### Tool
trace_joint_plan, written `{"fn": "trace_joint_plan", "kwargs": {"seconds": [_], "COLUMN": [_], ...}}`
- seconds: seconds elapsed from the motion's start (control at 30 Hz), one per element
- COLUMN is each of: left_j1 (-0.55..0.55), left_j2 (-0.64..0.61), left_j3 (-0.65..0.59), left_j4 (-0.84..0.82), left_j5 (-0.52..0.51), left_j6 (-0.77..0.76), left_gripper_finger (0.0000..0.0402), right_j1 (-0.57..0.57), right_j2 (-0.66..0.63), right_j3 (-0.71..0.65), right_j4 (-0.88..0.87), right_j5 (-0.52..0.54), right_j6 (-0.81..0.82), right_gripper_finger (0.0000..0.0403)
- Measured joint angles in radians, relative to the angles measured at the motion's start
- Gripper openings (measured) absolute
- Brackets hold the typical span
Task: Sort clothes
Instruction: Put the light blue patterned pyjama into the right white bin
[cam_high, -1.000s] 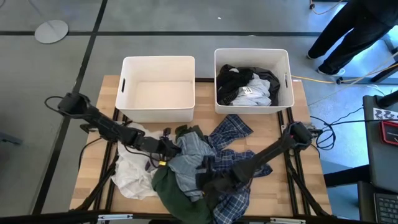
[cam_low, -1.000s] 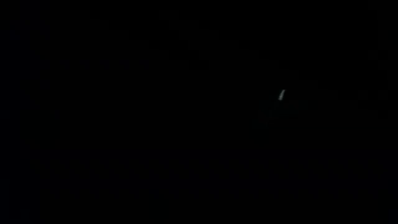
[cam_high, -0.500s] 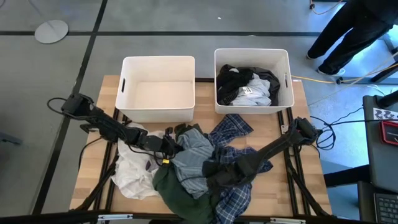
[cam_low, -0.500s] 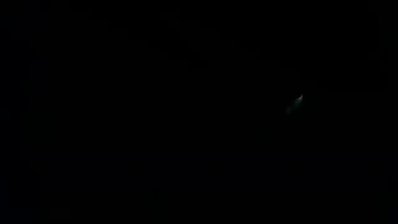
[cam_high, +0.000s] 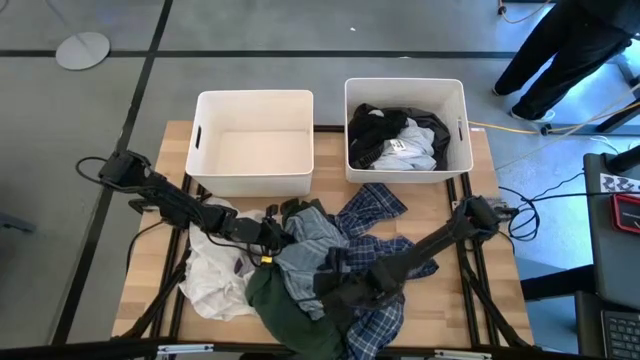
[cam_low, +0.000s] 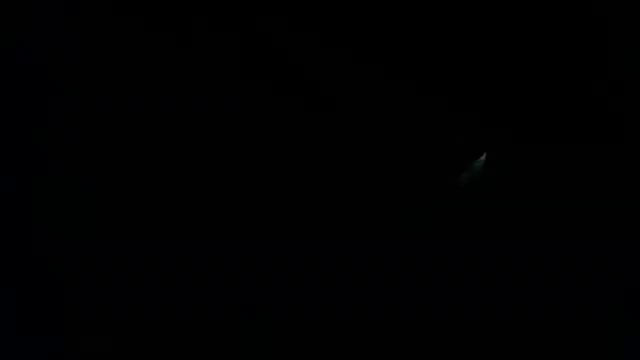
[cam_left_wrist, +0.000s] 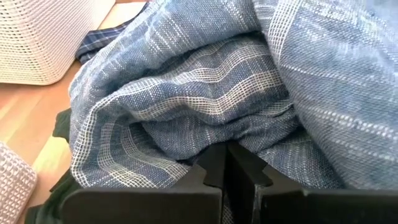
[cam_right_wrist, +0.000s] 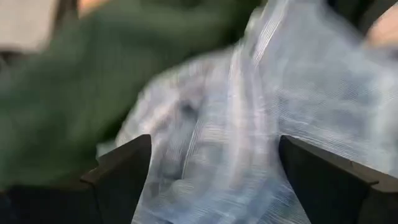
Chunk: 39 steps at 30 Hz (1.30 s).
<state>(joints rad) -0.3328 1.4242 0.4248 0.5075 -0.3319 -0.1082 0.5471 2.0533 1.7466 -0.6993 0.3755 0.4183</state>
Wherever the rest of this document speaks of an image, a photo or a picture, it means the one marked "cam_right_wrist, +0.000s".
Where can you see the dark green garment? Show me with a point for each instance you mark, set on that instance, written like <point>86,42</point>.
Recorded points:
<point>62,93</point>

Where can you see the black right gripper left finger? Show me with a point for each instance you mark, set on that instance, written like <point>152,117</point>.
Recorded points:
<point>124,174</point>

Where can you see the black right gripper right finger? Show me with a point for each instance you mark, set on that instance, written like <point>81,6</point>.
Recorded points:
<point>326,186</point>

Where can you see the light blue shirt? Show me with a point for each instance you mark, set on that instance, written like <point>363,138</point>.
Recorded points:
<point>248,109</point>

